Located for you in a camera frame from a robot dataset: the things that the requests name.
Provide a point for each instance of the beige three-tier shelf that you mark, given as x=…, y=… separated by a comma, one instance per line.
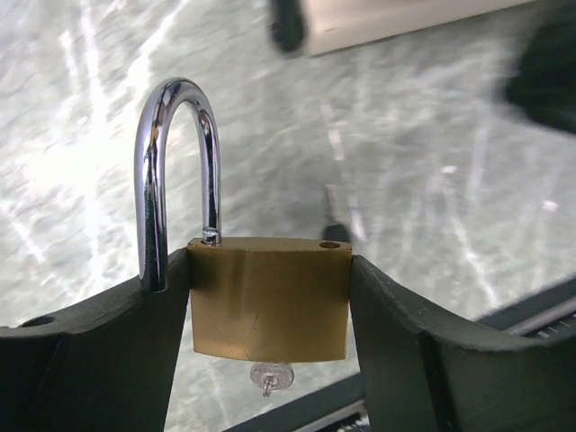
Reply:
x=317, y=27

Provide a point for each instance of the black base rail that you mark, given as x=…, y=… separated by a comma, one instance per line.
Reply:
x=405, y=373

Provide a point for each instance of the brass padlock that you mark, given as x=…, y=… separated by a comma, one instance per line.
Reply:
x=259, y=299

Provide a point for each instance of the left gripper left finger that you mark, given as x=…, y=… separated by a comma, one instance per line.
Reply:
x=104, y=364

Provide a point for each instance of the small silver key bunch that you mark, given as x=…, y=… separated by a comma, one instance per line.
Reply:
x=271, y=377

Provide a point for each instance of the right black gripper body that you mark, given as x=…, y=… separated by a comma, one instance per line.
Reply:
x=543, y=84

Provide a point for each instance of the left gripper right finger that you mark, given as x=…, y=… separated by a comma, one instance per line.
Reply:
x=450, y=360

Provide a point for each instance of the black-headed key bunch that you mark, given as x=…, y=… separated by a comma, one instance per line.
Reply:
x=334, y=229

